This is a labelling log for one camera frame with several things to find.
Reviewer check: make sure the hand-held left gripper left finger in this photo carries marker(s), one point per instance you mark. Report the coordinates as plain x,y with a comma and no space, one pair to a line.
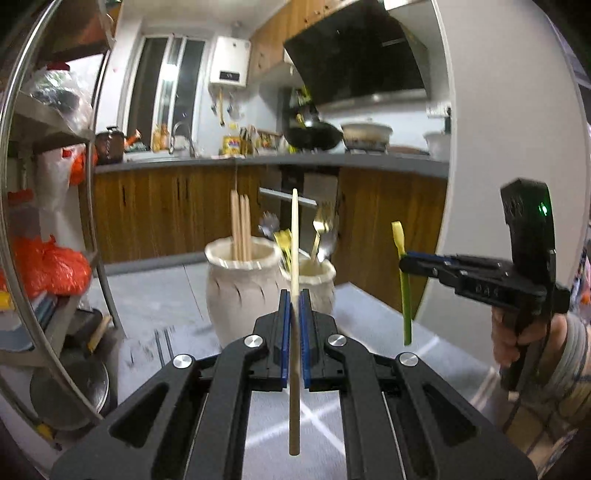
285,341

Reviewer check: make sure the built-in oven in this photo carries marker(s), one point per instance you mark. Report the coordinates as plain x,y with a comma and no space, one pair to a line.
318,184

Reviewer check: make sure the curved metal rail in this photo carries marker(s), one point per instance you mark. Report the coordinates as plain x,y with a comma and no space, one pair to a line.
57,353

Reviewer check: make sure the yellow package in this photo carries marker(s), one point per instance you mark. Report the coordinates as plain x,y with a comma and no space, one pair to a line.
232,145

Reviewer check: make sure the person's right forearm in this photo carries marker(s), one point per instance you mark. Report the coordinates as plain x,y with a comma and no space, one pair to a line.
572,369

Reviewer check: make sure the small orange plastic bag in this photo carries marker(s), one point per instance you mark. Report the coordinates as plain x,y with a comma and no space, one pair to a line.
81,164

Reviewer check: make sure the kitchen window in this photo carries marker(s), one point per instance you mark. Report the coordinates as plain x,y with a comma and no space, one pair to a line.
161,83

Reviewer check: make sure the floral ceramic utensil holder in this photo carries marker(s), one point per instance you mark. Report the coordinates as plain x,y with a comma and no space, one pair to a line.
235,290

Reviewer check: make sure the round metal pan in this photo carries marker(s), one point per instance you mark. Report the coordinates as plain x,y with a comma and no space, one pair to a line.
55,401

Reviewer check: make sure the white water heater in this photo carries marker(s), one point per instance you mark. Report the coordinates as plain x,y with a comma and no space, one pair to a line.
229,60

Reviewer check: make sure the grey woven tablecloth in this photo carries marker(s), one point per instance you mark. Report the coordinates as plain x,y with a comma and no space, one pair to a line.
184,332

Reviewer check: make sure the metal shelf rack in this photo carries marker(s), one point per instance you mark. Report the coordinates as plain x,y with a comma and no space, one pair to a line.
104,286

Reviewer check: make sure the white plastic bag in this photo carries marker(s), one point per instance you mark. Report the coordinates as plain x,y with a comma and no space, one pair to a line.
53,175

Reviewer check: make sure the brown wooden chopstick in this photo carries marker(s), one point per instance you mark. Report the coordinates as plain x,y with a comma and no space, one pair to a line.
248,230

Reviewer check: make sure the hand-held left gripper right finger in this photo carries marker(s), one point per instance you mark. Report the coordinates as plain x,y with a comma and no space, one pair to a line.
305,341

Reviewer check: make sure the wooden base cabinets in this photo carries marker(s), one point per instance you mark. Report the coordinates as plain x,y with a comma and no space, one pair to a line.
152,207

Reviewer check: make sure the person's right hand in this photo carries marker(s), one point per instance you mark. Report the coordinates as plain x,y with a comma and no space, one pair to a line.
503,332

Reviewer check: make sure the large orange plastic bag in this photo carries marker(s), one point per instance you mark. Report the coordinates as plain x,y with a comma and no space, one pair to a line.
51,272

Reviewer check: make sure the white pot with lid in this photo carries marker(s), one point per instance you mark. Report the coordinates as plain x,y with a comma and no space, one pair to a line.
367,134

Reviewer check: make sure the black wok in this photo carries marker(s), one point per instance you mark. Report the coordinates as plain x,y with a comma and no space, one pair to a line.
314,134

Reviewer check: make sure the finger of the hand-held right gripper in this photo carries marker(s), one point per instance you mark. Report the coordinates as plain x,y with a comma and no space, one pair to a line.
420,267
425,254

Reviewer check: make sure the wooden wall cabinets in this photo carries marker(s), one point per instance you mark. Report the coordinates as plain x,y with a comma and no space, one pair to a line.
286,32

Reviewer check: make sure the metal faucet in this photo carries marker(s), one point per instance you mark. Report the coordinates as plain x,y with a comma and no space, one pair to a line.
182,134

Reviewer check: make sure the yellow plastic fork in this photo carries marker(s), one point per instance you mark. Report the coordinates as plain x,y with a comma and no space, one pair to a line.
282,242

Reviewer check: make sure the grey kitchen countertop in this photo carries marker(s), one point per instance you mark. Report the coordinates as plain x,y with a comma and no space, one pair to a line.
207,162

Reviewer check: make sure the gold fork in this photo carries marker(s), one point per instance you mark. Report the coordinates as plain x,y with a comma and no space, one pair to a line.
321,221

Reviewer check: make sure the black range hood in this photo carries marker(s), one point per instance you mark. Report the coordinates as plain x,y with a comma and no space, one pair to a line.
360,50

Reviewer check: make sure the metal spoon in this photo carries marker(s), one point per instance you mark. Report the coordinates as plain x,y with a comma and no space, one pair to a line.
268,225

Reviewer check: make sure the pale wooden chopstick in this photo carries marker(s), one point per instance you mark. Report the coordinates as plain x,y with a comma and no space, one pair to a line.
294,230

